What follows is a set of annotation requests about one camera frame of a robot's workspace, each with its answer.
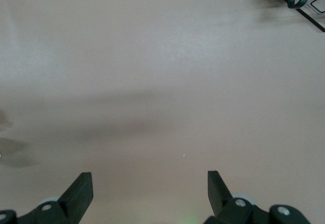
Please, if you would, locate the black wire rack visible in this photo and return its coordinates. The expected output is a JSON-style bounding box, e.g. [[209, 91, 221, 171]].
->
[[265, 0, 325, 33]]

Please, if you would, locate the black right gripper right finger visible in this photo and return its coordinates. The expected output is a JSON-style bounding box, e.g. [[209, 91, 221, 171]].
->
[[204, 170, 313, 224]]

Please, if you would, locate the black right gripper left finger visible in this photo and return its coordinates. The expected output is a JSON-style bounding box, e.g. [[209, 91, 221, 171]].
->
[[0, 172, 94, 224]]

